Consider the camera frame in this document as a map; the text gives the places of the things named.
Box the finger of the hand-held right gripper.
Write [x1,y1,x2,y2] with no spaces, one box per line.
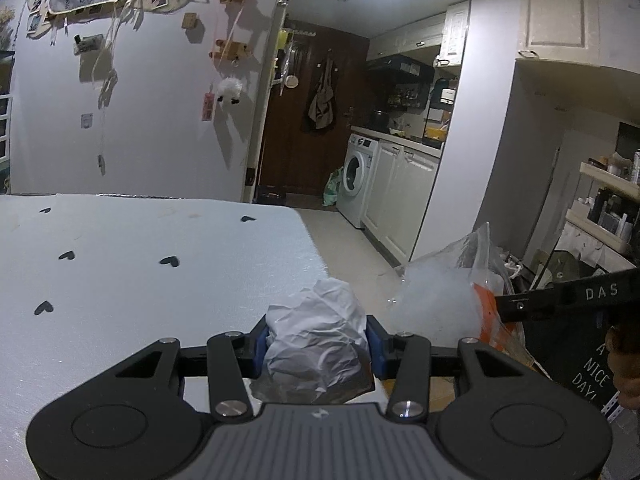
[495,287,568,324]

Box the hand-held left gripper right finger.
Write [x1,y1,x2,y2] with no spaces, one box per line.
[365,315,546,423]

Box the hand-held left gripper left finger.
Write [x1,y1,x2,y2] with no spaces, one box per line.
[95,317,271,422]

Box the orange wrapper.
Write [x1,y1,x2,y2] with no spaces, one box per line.
[472,285,518,350]

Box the white paper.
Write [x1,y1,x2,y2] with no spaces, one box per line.
[252,277,375,406]

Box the clear plastic bag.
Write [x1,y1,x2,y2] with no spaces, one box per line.
[387,222,506,346]

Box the person's right hand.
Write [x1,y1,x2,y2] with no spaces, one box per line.
[606,325,640,407]

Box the olive green cloth bag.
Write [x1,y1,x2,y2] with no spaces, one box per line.
[532,249,583,288]

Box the black letter board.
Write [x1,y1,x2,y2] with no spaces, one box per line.
[520,310,626,411]

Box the white storage shelf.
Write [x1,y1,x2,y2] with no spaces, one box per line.
[565,160,640,256]

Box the light blue heart print mat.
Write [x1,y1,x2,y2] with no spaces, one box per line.
[0,192,381,480]

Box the black crate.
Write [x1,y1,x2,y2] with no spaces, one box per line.
[255,185,287,206]

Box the white kitchen base cabinet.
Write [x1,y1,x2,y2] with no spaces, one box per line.
[361,137,443,266]

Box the green plastic bag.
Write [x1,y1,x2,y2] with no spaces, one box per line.
[322,167,343,207]

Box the white washing machine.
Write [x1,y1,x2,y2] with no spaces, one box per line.
[336,132,381,228]

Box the brown wooden door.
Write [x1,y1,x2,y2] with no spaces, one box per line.
[259,20,371,196]

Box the hanging grey apron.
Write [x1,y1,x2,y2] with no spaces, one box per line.
[306,57,337,133]

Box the white fluffy toy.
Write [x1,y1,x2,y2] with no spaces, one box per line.
[215,76,247,107]

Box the black range hood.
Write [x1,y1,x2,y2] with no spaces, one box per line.
[367,54,436,78]

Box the white high cabinet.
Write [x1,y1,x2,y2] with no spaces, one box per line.
[517,0,601,68]

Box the white hanging ribbon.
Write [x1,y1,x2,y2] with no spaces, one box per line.
[92,0,146,111]

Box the white kitchen wall cabinet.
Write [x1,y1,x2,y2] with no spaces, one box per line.
[367,0,471,68]

